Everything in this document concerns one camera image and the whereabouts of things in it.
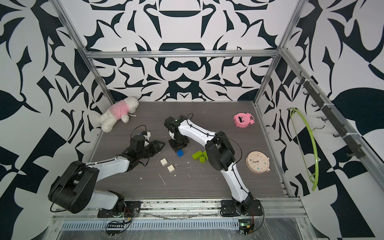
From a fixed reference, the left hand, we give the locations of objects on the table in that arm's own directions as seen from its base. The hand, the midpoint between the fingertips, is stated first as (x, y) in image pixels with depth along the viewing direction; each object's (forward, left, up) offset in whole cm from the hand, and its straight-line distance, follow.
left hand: (162, 142), depth 90 cm
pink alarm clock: (+17, -54, -3) cm, 57 cm away
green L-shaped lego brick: (-7, -23, -6) cm, 25 cm away
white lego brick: (-9, 0, -6) cm, 11 cm away
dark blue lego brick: (-5, -10, -5) cm, 12 cm away
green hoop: (-29, -65, +19) cm, 74 cm away
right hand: (-3, -9, -2) cm, 9 cm away
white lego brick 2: (-14, -5, -6) cm, 16 cm away
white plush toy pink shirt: (+25, +30, +2) cm, 39 cm away
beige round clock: (-13, -55, -4) cm, 56 cm away
